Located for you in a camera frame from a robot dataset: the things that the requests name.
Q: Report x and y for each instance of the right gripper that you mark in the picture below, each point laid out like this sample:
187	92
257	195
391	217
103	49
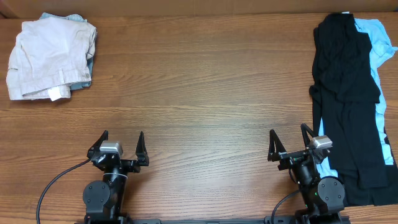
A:
290	157

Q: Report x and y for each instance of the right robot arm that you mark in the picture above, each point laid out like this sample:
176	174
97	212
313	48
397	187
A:
323	196

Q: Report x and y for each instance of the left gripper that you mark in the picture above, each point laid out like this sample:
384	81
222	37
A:
134	165

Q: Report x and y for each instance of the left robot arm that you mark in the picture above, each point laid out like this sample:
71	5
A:
104	198

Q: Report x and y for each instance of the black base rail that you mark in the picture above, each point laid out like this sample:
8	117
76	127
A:
266	220

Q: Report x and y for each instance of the black garment under pile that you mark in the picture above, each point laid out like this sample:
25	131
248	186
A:
370	194

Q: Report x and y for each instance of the black t-shirt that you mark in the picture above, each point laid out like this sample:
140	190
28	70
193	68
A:
345	97

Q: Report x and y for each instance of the light blue folded garment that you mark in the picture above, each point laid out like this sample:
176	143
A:
90	61

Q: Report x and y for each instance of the beige folded shorts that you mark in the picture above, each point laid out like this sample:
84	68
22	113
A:
48	57

